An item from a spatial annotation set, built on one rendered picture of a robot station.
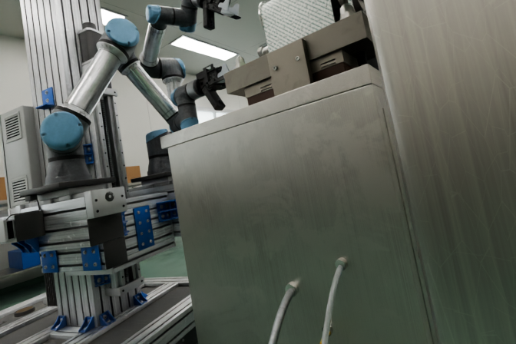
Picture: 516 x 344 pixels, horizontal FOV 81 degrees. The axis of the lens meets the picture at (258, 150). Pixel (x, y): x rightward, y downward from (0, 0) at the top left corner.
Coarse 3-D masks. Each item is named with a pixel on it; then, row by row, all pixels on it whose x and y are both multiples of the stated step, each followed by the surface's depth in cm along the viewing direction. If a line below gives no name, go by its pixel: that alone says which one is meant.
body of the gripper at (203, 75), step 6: (210, 66) 112; (204, 72) 114; (210, 72) 114; (216, 72) 112; (198, 78) 119; (204, 78) 114; (210, 78) 114; (198, 84) 118; (204, 84) 117; (216, 84) 112; (222, 84) 114; (198, 90) 118; (210, 90) 116; (216, 90) 118
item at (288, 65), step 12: (288, 48) 72; (300, 48) 70; (276, 60) 74; (288, 60) 72; (300, 60) 70; (276, 72) 74; (288, 72) 72; (300, 72) 70; (276, 84) 74; (288, 84) 72; (300, 84) 70
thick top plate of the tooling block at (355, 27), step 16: (352, 16) 64; (320, 32) 69; (336, 32) 67; (352, 32) 65; (368, 32) 64; (320, 48) 69; (336, 48) 67; (352, 48) 68; (368, 48) 70; (256, 64) 80; (240, 80) 83; (256, 80) 80
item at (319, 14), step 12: (324, 0) 89; (300, 12) 93; (312, 12) 91; (324, 12) 89; (276, 24) 98; (288, 24) 96; (300, 24) 93; (312, 24) 91; (324, 24) 89; (276, 36) 99; (288, 36) 96; (300, 36) 94; (276, 48) 99
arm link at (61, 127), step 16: (112, 32) 108; (128, 32) 112; (112, 48) 109; (128, 48) 113; (96, 64) 107; (112, 64) 110; (80, 80) 105; (96, 80) 106; (80, 96) 102; (96, 96) 106; (64, 112) 97; (80, 112) 101; (48, 128) 95; (64, 128) 97; (80, 128) 99; (48, 144) 96; (64, 144) 97; (80, 144) 109
